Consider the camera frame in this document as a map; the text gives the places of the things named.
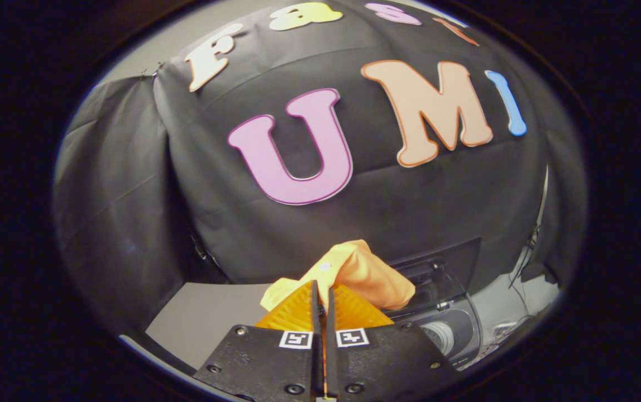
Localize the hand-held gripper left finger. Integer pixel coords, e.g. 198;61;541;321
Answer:
193;280;324;401

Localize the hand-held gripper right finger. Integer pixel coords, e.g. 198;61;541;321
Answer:
325;284;462;401

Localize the orange garment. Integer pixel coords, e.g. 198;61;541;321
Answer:
259;240;417;312

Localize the black backdrop cloth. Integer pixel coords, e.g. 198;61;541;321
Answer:
52;0;588;336

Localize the beige cabinet with dark frame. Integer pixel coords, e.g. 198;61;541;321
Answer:
145;282;278;370

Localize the thin stand with cables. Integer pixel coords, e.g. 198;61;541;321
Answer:
509;165;550;289

